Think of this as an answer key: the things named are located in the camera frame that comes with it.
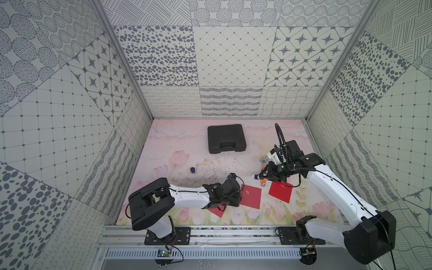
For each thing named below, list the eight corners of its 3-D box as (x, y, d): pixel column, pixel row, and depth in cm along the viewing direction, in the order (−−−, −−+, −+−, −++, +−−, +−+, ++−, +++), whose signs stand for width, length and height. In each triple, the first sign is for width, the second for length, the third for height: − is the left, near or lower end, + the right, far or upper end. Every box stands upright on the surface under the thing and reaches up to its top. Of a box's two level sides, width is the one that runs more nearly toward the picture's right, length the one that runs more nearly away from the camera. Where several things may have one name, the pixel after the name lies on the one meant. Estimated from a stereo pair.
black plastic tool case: (209, 154, 104) (208, 148, 99) (207, 131, 116) (207, 125, 111) (245, 151, 105) (246, 145, 101) (240, 128, 118) (241, 123, 113)
